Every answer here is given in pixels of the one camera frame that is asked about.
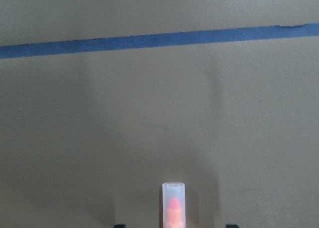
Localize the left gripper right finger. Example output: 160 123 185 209
226 224 237 228

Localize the orange highlighter pen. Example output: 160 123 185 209
162 182 186 228

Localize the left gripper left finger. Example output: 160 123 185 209
114 224 125 228

